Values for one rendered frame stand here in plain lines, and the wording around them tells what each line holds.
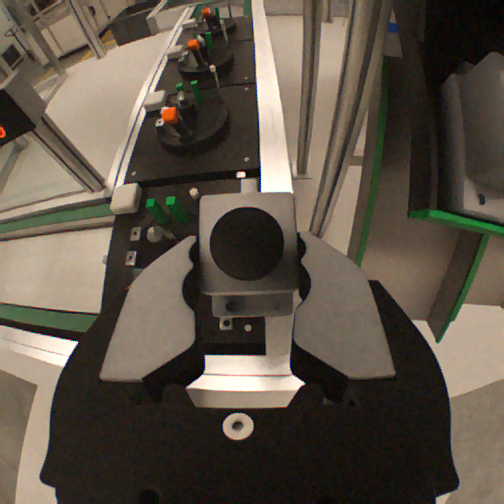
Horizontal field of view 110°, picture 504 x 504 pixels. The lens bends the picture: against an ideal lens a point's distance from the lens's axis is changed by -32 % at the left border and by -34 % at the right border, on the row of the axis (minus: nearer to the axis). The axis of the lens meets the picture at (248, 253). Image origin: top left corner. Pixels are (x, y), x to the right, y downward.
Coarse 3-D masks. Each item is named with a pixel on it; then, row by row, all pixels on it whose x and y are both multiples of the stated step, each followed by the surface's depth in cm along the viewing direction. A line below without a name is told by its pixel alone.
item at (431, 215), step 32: (416, 0) 7; (448, 0) 8; (480, 0) 7; (416, 32) 8; (448, 32) 9; (480, 32) 8; (416, 64) 9; (448, 64) 9; (416, 96) 9; (416, 128) 10; (416, 160) 10; (416, 192) 10; (448, 224) 10; (480, 224) 8
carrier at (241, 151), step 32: (160, 96) 46; (192, 96) 48; (224, 96) 47; (256, 96) 46; (160, 128) 41; (192, 128) 41; (224, 128) 42; (256, 128) 42; (160, 160) 42; (192, 160) 41; (224, 160) 40; (256, 160) 40
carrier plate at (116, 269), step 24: (144, 192) 40; (168, 192) 39; (216, 192) 38; (240, 192) 38; (120, 216) 39; (144, 216) 38; (120, 240) 38; (120, 264) 36; (120, 288) 35; (216, 336) 31; (240, 336) 31; (264, 336) 31
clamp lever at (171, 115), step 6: (168, 108) 32; (174, 108) 32; (168, 114) 32; (174, 114) 32; (168, 120) 33; (174, 120) 33; (180, 120) 35; (174, 126) 36; (180, 126) 36; (180, 132) 38; (186, 132) 38
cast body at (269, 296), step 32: (256, 192) 12; (288, 192) 12; (224, 224) 10; (256, 224) 10; (288, 224) 11; (224, 256) 10; (256, 256) 10; (288, 256) 11; (224, 288) 11; (256, 288) 11; (288, 288) 11
